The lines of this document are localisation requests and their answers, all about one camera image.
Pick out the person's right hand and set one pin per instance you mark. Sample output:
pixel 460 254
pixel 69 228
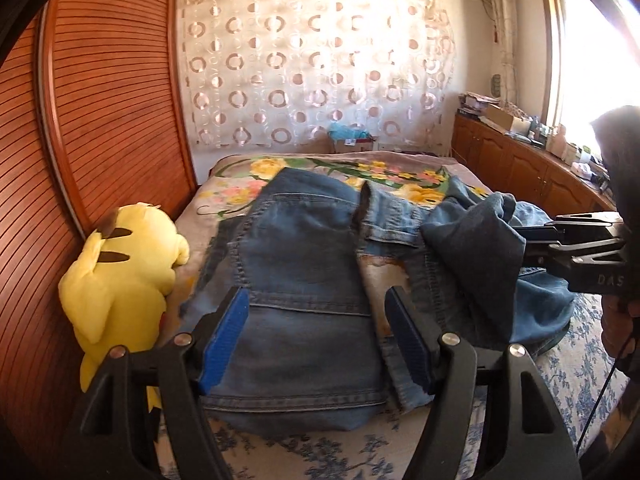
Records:
pixel 617 332

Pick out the tied floral window curtain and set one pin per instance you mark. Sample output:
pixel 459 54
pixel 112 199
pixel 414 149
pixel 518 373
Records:
pixel 502 25

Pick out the open flat cardboard box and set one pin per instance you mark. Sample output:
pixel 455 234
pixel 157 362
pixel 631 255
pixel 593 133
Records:
pixel 500 117

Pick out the dark oval hand fan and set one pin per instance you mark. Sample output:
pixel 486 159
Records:
pixel 496 83

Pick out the dark blue jeans pants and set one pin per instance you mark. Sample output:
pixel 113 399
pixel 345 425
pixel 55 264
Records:
pixel 300 280

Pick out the colourful floral blanket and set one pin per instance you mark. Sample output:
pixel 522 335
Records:
pixel 320 165

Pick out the yellow plush toy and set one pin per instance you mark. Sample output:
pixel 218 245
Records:
pixel 115 300

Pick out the wooden side cabinet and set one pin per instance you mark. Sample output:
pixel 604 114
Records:
pixel 520 165

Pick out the cardboard box with blue tissue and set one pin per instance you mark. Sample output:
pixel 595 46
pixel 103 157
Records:
pixel 352 137

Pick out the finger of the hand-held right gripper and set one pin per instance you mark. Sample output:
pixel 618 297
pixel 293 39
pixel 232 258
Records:
pixel 575 227
pixel 585 255

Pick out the window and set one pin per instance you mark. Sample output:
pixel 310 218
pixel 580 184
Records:
pixel 585 50

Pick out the blue floral bedsheet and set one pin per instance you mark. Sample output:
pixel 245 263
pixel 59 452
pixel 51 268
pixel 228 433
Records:
pixel 575 375

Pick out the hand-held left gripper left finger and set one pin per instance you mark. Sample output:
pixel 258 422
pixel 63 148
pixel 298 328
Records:
pixel 225 340

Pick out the stack of papers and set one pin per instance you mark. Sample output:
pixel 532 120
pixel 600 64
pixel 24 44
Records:
pixel 472 104

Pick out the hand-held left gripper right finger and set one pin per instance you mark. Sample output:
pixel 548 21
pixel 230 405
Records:
pixel 405 340

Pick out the circle-patterned sheer curtain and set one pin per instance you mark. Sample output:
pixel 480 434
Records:
pixel 310 70

